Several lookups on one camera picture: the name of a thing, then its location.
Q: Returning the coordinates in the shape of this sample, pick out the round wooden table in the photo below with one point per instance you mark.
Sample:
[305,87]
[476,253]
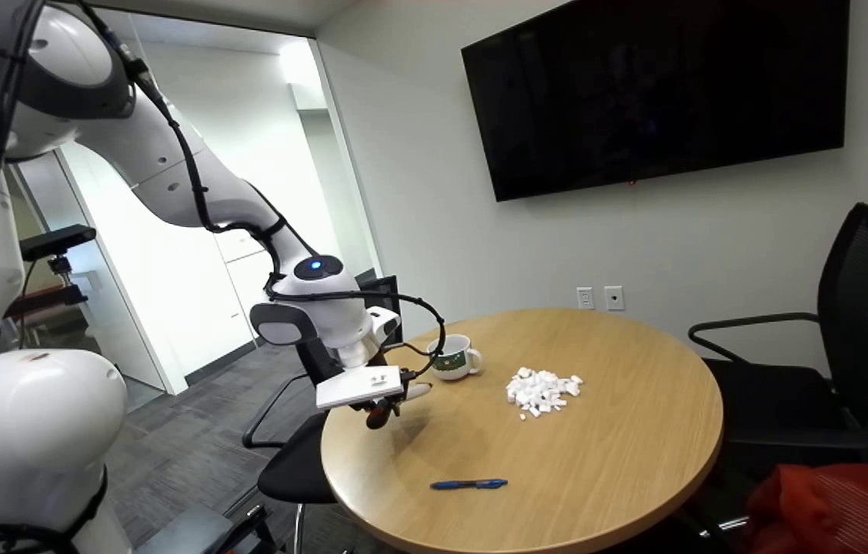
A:
[616,460]

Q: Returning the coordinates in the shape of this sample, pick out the red orange jacket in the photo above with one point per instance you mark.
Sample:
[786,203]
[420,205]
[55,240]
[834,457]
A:
[809,512]

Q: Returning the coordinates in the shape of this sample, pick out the black mesh office chair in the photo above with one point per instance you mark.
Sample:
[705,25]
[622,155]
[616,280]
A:
[795,412]

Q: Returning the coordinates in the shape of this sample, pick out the white green ceramic mug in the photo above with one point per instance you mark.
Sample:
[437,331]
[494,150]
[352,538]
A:
[456,360]

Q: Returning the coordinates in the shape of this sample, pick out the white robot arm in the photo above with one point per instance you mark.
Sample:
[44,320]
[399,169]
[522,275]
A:
[67,78]

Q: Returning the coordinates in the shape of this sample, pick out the white wall outlet plates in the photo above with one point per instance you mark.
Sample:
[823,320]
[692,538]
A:
[603,298]

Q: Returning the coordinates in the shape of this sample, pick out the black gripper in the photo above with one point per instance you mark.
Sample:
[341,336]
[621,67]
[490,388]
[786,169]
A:
[319,363]

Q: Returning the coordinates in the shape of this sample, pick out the black pen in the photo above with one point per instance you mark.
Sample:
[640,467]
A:
[469,485]

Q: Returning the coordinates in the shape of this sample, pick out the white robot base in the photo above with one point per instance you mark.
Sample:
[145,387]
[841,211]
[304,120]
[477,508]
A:
[58,414]

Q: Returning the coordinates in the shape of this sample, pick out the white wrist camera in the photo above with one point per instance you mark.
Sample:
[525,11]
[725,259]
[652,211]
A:
[359,387]

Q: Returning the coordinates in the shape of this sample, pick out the black wall television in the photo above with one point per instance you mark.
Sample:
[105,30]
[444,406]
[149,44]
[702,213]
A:
[626,92]

